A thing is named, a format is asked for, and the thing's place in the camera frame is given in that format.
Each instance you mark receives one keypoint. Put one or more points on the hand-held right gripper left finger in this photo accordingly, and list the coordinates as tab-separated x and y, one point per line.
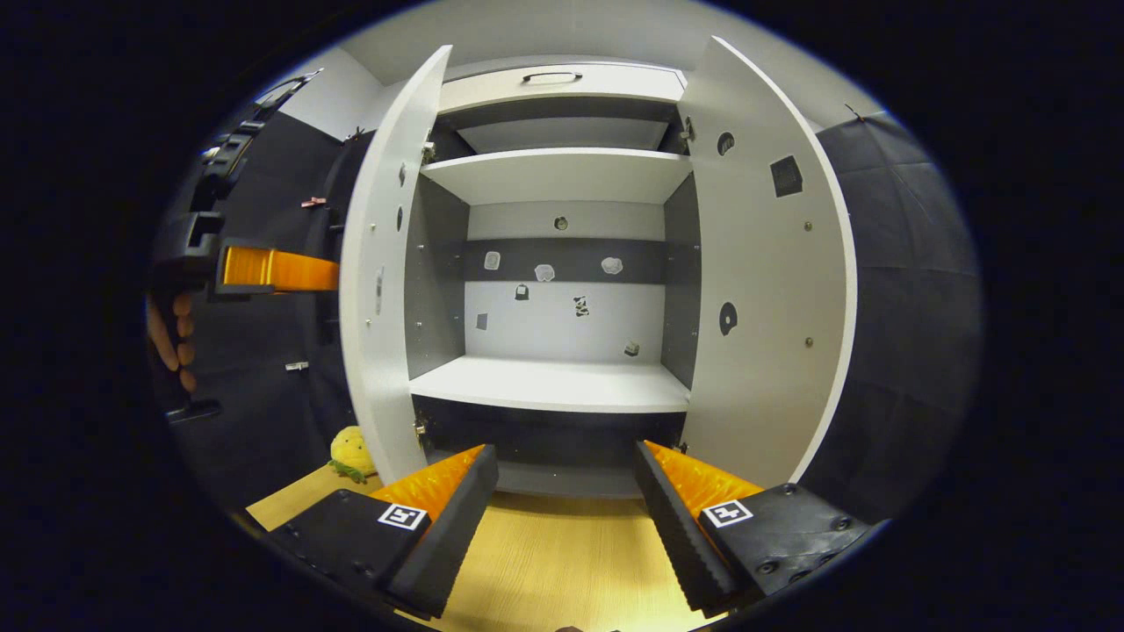
448	535

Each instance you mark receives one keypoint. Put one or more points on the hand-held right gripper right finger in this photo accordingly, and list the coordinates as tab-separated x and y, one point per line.
680	535

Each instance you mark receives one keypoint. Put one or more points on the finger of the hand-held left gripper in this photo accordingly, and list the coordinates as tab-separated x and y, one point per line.
281	269

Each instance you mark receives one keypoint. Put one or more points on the beige cabinet door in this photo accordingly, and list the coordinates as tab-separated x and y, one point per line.
386	377
764	263

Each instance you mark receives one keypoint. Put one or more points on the beige double-door shoe cabinet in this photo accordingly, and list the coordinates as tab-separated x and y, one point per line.
544	338

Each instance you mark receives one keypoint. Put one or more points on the white lower cabinet shelf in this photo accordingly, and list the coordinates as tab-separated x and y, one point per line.
553	382

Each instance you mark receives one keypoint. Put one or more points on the white cabinet shelf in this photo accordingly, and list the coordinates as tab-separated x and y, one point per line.
562	175
553	382

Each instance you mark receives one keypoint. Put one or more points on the white upper cabinet shelf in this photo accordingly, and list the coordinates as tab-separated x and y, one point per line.
562	175

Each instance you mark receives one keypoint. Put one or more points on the beige cabinet drawer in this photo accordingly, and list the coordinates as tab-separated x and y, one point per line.
615	83

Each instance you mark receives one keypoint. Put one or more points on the yellow plush toy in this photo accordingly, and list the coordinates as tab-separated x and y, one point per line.
351	452

